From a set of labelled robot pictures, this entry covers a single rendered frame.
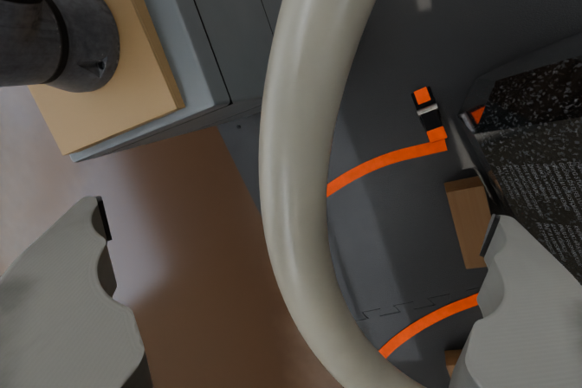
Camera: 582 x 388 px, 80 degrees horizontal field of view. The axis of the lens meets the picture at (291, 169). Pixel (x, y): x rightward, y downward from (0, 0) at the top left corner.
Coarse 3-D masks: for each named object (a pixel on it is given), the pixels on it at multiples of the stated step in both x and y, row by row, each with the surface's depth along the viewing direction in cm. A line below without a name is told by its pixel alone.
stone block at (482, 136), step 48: (576, 48) 69; (480, 96) 82; (528, 96) 65; (576, 96) 57; (480, 144) 73; (528, 144) 64; (576, 144) 58; (528, 192) 69; (576, 192) 61; (576, 240) 65
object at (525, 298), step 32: (512, 224) 11; (512, 256) 10; (544, 256) 10; (512, 288) 8; (544, 288) 9; (576, 288) 9; (480, 320) 8; (512, 320) 8; (544, 320) 8; (576, 320) 8; (480, 352) 7; (512, 352) 7; (544, 352) 7; (576, 352) 7; (480, 384) 6; (512, 384) 6; (544, 384) 6; (576, 384) 6
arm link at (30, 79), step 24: (0, 0) 41; (24, 0) 44; (0, 24) 43; (24, 24) 46; (48, 24) 50; (0, 48) 45; (24, 48) 48; (48, 48) 51; (0, 72) 47; (24, 72) 50; (48, 72) 54
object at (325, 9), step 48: (288, 0) 11; (336, 0) 11; (288, 48) 12; (336, 48) 11; (288, 96) 12; (336, 96) 13; (288, 144) 13; (288, 192) 14; (288, 240) 15; (288, 288) 17; (336, 288) 18; (336, 336) 18; (384, 384) 21
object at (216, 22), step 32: (160, 0) 60; (192, 0) 64; (224, 0) 76; (256, 0) 94; (160, 32) 62; (192, 32) 62; (224, 32) 72; (256, 32) 88; (192, 64) 62; (224, 64) 69; (256, 64) 83; (192, 96) 63; (224, 96) 66; (256, 96) 79; (160, 128) 68; (192, 128) 102
